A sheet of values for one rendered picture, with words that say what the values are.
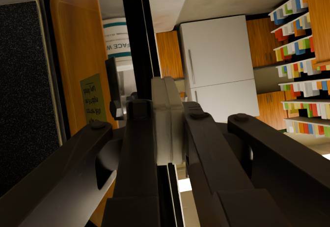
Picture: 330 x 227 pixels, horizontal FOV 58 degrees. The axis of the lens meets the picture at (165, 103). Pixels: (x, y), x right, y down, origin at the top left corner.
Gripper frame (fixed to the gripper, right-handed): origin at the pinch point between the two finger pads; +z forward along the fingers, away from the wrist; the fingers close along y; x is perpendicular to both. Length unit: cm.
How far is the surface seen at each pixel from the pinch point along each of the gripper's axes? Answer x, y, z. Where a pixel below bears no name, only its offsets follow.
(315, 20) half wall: -9, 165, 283
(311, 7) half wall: 4, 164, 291
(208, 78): -109, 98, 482
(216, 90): -130, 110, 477
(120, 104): -2.0, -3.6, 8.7
